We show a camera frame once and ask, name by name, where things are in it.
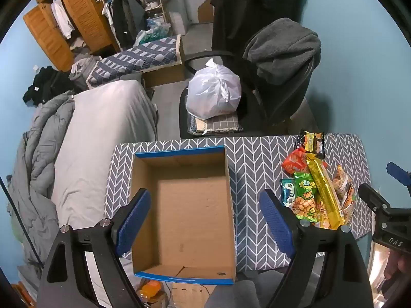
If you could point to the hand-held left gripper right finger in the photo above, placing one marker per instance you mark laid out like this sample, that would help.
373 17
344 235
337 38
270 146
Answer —
276 221

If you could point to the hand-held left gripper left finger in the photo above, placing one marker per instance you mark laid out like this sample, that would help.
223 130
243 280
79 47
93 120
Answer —
135 221

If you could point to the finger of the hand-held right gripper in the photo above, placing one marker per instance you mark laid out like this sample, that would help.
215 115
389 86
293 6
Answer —
396 170
372 195

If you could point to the clear orange sticks snack packet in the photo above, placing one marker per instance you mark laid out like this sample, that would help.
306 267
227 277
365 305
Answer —
343 186

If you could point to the teal snack packet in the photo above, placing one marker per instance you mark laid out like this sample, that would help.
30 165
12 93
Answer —
287 192

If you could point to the green snack packet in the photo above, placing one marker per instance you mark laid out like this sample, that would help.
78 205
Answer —
305 192

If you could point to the long yellow snack packet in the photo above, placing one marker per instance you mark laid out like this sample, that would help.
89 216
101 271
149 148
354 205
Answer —
324 186

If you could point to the orange-red chips bag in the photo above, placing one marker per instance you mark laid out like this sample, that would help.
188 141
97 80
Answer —
295 162

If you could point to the black yellow cartoon snack packet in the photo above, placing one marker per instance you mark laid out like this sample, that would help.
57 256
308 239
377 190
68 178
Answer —
313 142

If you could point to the person's right hand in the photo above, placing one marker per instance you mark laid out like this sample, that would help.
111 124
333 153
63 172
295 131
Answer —
398 266

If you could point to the grey herringbone table cover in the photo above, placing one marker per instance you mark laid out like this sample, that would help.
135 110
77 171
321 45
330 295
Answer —
253 166

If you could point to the orange drink bottle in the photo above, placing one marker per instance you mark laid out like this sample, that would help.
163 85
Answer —
151 288

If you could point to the grey cloth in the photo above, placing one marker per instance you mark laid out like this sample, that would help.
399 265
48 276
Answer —
231 295

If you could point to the bed with grey sheet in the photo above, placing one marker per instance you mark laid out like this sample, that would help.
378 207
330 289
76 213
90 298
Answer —
102 134

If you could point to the folded checked cloth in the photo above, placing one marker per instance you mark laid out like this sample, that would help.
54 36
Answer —
221 123

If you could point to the grey duvet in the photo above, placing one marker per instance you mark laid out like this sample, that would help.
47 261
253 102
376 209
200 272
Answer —
35 166

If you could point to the black office chair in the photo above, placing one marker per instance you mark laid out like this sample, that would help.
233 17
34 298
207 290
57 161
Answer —
282 102

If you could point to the white plastic bag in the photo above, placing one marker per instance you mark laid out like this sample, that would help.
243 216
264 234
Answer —
208 93

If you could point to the grey clothes pile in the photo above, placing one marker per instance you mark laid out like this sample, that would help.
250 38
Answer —
82 67

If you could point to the black clothes pile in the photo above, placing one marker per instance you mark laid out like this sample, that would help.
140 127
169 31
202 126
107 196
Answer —
48 83

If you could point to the low bench with patterned blanket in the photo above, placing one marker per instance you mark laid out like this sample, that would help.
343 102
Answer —
138 54

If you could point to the grey fleece jacket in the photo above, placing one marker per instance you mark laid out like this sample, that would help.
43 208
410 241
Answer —
282 45

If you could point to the clear bag of green items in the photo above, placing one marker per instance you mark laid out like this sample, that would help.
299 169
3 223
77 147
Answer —
157 32

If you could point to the hanging dark clothes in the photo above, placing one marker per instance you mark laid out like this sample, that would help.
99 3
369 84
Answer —
123 19

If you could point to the wooden wardrobe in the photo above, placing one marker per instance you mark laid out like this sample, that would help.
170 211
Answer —
86 12

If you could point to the white hanging shirt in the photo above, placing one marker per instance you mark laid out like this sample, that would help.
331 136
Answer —
62 19

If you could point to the black coat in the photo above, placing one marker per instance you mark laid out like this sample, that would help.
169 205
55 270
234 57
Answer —
244 6

